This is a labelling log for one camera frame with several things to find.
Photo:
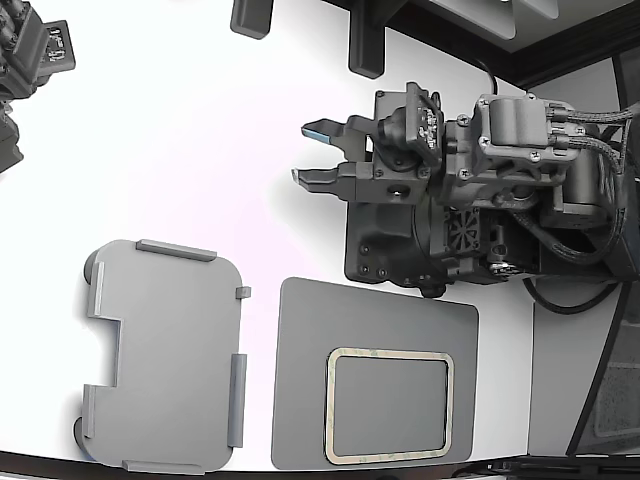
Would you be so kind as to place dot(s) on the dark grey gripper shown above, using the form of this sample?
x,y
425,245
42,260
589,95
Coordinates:
x,y
395,187

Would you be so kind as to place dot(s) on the grey six-joint robot arm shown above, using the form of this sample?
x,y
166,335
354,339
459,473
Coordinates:
x,y
510,130

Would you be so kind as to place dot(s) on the neighbour dark grey robot arm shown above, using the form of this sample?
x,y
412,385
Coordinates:
x,y
20,60

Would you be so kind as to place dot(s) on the dark grey rectangular mat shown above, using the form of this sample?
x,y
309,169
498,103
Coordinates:
x,y
310,350

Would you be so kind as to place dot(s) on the grey holder plate black legs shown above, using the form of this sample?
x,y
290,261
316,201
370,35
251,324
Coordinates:
x,y
170,350

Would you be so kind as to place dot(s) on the black slanted stand strut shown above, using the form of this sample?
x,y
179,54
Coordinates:
x,y
595,380

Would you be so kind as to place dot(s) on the wrist camera module with board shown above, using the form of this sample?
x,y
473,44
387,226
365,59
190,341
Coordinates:
x,y
422,120

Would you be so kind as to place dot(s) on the black square post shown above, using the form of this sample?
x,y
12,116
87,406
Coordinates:
x,y
366,40

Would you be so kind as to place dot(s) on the dark grey square post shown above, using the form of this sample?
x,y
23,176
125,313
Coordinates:
x,y
251,17

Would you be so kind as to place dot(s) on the beige rectangular frame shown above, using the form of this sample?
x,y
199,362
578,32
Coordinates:
x,y
390,352

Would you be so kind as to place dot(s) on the neighbour camera module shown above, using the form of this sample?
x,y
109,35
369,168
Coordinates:
x,y
59,46

